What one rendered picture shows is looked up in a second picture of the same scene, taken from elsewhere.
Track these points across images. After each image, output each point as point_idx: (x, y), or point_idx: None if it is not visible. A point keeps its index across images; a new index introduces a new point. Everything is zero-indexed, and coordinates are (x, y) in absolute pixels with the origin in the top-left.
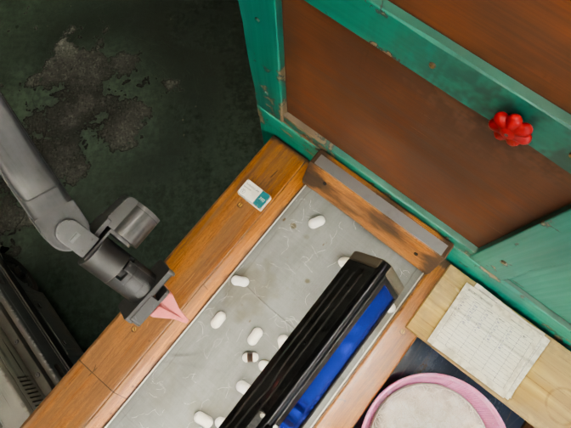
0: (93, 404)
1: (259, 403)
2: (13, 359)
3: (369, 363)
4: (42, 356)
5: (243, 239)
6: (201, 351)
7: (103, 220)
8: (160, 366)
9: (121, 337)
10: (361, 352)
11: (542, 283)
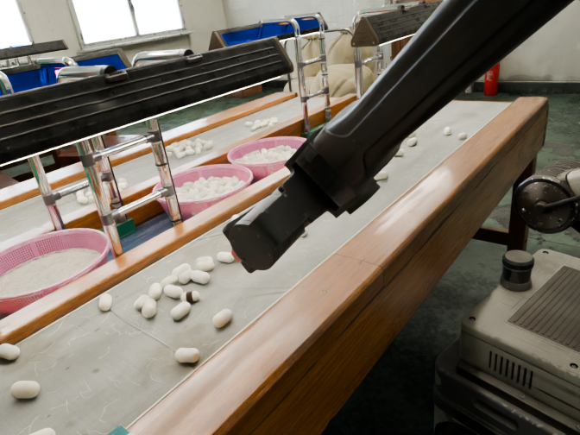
0: (352, 245)
1: (112, 91)
2: (558, 396)
3: (60, 299)
4: (535, 423)
5: (167, 395)
6: (246, 298)
7: (291, 190)
8: (293, 284)
9: (337, 285)
10: (67, 317)
11: None
